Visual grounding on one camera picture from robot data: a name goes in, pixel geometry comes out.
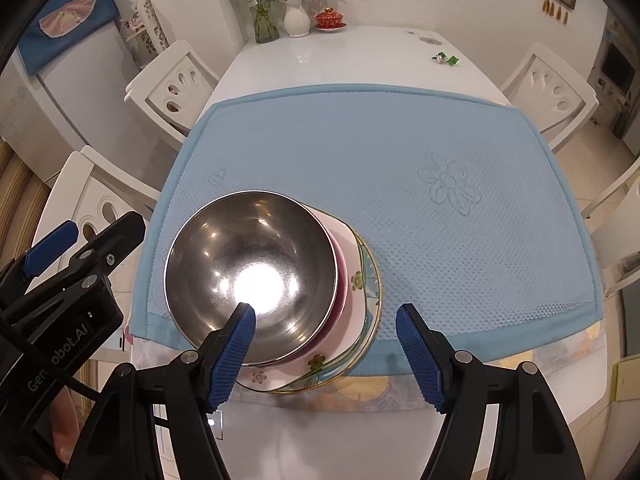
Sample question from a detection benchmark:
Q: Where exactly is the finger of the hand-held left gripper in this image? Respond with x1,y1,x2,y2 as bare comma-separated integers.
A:
0,220,80,306
50,211,147,296

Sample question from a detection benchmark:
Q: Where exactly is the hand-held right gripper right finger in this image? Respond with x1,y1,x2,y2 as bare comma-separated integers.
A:
396,303,586,480

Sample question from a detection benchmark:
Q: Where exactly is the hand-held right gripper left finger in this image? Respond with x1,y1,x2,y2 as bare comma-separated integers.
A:
75,302,257,480

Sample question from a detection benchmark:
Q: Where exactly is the gold rimmed plate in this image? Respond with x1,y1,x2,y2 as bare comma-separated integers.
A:
235,237,384,395

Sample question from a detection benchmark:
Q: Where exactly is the magenta steel bowl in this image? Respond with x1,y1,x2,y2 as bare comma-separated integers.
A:
280,230,350,361

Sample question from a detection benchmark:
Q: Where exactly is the blue steel bowl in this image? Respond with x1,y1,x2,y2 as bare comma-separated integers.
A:
164,190,339,366

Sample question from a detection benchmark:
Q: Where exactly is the pink cartoon bowl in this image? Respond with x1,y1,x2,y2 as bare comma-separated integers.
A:
295,202,372,361

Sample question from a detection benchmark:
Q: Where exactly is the person's left hand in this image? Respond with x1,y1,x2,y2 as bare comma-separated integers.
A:
30,390,98,480

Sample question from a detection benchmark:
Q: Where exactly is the pale patterned tablecloth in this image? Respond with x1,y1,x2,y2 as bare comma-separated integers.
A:
127,320,607,413

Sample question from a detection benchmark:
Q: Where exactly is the white dining chair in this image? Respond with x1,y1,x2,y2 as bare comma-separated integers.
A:
31,145,162,286
581,157,640,306
124,39,222,152
500,42,599,155

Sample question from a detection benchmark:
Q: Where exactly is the white refrigerator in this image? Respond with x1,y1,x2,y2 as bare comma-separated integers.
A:
20,22,173,183

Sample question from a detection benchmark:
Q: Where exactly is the blue textured table mat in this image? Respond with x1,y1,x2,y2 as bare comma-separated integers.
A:
129,87,600,376

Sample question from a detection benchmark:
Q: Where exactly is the yellow green box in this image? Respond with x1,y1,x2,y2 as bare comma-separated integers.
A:
612,360,640,403

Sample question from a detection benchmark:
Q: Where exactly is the glass vase with green stems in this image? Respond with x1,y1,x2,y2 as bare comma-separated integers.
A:
215,0,281,44

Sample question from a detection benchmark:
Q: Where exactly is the red lidded teacup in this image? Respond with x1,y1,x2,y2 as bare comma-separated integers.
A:
314,7,348,32

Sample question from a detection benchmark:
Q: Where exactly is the black television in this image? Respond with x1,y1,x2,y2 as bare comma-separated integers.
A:
600,42,633,93

